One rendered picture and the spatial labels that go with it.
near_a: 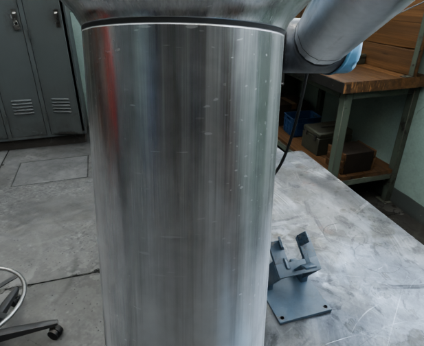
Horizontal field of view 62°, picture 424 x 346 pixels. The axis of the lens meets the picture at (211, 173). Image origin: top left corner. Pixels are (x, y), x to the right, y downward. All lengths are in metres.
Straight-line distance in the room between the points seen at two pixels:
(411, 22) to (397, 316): 1.89
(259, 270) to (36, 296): 1.84
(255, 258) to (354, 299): 0.58
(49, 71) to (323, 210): 2.79
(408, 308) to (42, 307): 1.55
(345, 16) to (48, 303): 1.77
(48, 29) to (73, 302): 2.18
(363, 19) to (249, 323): 0.26
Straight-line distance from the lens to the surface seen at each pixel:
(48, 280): 2.03
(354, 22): 0.35
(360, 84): 2.11
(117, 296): 0.17
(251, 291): 0.16
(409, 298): 0.77
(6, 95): 3.49
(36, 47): 3.35
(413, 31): 2.36
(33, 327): 1.72
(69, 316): 1.82
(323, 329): 0.67
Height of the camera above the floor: 1.30
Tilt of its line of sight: 28 degrees down
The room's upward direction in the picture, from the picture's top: straight up
